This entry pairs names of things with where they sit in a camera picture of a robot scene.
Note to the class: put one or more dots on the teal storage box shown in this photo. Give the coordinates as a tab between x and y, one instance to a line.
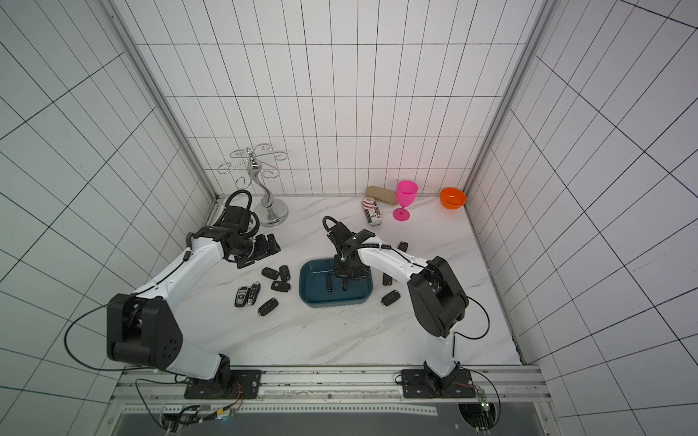
319	288

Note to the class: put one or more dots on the black car key fob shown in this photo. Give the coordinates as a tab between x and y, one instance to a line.
280	286
284	273
270	273
390	298
267	307

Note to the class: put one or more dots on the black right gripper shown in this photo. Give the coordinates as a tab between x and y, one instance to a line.
349	270

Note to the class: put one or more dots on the black silver flip key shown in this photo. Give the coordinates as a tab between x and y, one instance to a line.
253	292

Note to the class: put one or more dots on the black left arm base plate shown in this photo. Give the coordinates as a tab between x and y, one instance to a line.
230	385

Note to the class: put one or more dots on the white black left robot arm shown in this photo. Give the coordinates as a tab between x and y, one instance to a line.
142	327

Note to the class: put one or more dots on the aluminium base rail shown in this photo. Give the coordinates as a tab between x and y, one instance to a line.
272	385

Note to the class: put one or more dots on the black silver BMW key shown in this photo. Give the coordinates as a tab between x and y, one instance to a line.
241	297

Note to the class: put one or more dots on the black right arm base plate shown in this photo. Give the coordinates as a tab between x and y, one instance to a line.
436	384

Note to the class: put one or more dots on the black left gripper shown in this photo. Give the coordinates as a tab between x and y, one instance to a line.
274	248

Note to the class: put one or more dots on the tan bread roll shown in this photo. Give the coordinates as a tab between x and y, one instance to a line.
382	195

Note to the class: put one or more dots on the silver chrome cup stand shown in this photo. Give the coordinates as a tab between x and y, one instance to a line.
260	163

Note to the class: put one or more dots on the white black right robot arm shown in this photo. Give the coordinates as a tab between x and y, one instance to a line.
438	299

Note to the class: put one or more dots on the pink plastic goblet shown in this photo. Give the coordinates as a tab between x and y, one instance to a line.
406	192

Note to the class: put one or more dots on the flag print can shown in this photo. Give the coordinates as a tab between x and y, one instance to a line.
372	212

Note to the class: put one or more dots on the orange plastic bowl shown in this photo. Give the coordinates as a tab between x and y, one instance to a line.
452	198

